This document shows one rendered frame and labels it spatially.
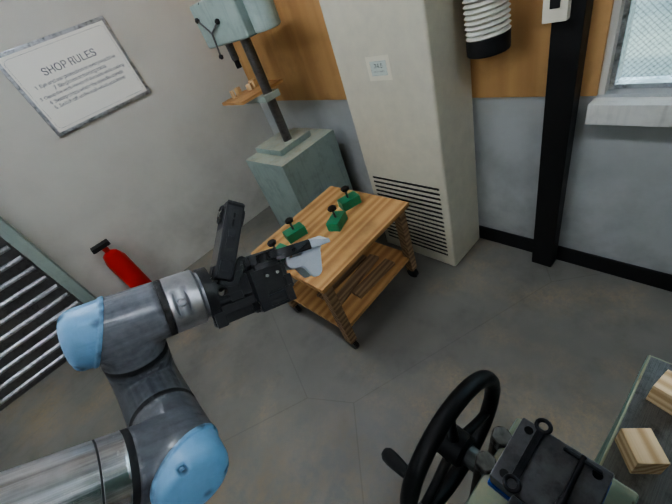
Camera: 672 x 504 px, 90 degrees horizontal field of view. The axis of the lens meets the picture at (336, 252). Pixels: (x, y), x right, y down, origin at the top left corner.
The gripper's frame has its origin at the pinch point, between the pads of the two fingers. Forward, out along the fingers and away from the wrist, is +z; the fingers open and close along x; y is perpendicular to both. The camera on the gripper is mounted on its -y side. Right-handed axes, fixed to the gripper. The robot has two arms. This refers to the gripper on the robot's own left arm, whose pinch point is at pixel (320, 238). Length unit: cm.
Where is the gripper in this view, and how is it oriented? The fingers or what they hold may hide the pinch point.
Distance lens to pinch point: 55.3
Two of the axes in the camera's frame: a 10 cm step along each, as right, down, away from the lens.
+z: 8.2, -3.0, 4.9
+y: 3.2, 9.5, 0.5
